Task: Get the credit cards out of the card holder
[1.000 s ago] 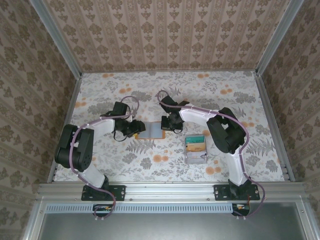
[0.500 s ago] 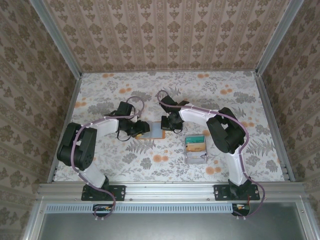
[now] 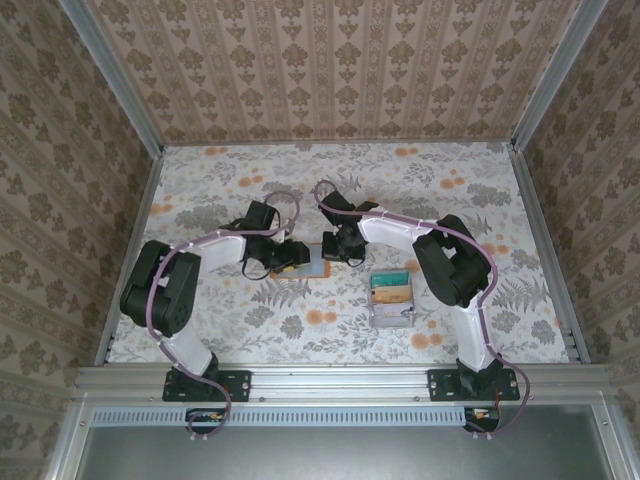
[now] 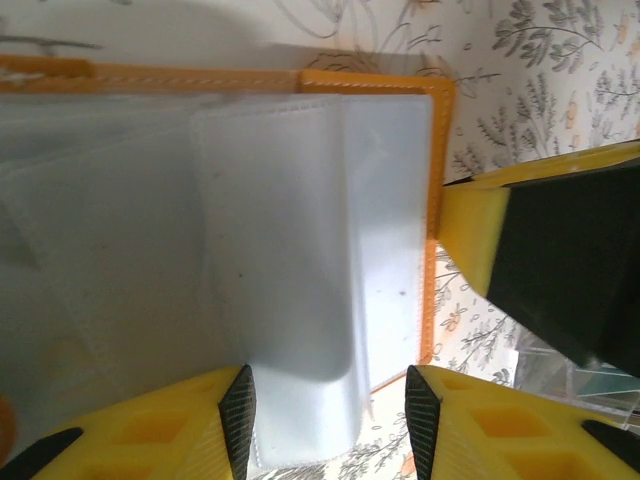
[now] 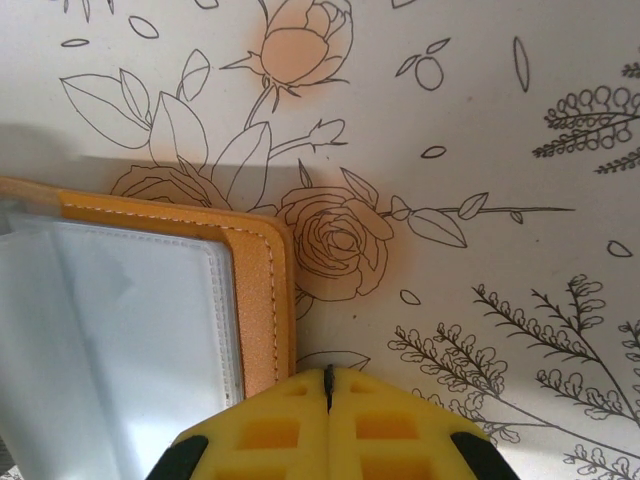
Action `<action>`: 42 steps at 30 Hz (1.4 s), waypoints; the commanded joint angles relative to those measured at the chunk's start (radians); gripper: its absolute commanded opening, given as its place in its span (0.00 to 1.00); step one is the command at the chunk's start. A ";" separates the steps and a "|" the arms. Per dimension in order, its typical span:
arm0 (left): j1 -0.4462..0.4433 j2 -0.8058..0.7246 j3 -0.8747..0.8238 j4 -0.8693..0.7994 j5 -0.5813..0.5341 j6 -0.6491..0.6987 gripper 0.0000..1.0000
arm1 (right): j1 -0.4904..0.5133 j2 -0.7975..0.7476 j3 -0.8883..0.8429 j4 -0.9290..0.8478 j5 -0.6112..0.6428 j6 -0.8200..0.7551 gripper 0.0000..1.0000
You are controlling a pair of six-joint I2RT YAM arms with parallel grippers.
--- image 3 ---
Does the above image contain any orange card holder wallet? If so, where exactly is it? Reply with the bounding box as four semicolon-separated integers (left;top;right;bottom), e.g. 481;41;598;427
269;242;332;280

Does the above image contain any teal card with print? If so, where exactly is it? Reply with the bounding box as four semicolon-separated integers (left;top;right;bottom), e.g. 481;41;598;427
372;271;410;290

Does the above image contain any light blue card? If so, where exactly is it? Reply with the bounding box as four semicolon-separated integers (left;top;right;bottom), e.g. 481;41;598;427
299;244;326;277

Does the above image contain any clear plastic card box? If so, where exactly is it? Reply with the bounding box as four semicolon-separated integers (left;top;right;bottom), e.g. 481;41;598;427
368;271;417;330

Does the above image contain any floral patterned table cover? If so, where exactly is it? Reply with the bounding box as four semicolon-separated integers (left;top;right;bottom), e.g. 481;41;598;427
107;142;571;365

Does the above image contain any grey sheet metal panel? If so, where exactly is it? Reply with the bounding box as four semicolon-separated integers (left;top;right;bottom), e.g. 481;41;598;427
82;424;604;480

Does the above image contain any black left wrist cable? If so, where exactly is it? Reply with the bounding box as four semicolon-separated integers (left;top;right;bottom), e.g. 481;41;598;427
241;257;266;282

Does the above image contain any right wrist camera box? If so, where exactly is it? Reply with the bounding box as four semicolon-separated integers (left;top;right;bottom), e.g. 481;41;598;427
319;189;354;225

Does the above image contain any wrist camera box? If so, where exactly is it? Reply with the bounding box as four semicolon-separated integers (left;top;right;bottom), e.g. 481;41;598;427
245;200;277;230
319;189;354;225

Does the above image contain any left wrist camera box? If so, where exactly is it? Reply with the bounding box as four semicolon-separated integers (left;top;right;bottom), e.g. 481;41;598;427
245;200;277;230

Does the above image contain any aluminium mounting rail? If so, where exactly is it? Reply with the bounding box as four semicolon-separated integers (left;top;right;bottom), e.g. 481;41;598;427
72;363;614;402

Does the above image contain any aluminium side rail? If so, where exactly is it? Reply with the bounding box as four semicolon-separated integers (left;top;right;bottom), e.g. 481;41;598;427
93;147;166;366
507;142;592;365

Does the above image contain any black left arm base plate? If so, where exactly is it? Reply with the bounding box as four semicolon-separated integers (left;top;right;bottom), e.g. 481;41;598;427
162;368;252;403

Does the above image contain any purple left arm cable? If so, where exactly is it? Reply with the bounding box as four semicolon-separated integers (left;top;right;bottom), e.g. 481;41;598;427
147;191;301;444

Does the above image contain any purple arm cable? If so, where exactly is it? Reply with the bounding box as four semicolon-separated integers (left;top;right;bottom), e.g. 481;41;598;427
313;179;532;442
147;191;301;444

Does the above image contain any grey slotted cable duct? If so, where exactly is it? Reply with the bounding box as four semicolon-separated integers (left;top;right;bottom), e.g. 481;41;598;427
91;404;470;428

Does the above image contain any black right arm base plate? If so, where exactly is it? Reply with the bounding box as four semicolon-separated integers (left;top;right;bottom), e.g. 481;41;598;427
428;368;521;403

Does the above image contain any aluminium frame post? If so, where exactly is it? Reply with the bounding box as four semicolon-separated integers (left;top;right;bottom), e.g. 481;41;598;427
55;0;166;156
510;0;611;154

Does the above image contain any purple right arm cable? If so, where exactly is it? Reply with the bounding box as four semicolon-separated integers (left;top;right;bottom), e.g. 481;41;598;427
313;179;532;442

